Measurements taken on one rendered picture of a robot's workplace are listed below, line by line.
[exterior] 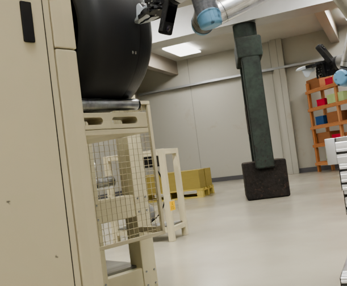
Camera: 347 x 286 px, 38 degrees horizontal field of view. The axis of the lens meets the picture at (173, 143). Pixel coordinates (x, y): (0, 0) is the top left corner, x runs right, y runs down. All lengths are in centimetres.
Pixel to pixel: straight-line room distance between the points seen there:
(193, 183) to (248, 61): 276
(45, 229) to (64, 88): 26
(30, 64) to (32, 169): 19
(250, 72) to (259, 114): 62
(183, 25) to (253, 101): 171
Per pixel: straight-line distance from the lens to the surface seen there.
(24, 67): 93
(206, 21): 156
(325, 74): 259
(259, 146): 711
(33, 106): 92
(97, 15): 174
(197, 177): 898
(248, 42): 731
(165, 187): 428
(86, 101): 176
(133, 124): 185
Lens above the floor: 65
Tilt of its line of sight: 2 degrees up
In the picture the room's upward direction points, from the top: 7 degrees counter-clockwise
